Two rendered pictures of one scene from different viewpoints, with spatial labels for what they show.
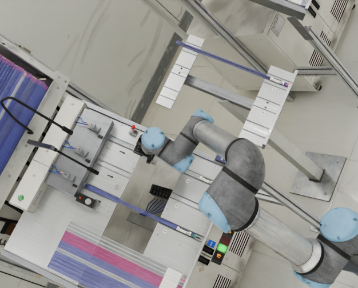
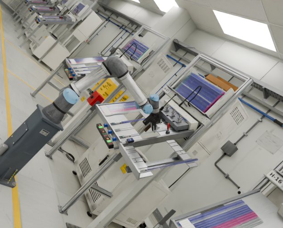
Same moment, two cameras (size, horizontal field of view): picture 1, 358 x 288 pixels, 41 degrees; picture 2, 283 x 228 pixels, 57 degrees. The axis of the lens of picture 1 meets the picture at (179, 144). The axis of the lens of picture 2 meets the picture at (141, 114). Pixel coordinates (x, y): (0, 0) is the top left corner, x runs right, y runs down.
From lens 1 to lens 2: 221 cm
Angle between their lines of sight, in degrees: 69
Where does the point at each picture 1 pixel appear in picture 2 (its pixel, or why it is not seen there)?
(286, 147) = (110, 206)
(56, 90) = (201, 117)
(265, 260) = not seen: hidden behind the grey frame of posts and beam
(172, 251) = (115, 118)
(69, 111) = (191, 119)
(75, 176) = (164, 111)
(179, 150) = not seen: hidden behind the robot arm
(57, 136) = (183, 113)
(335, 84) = not seen: outside the picture
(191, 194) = (127, 131)
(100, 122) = (179, 124)
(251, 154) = (119, 62)
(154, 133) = (155, 95)
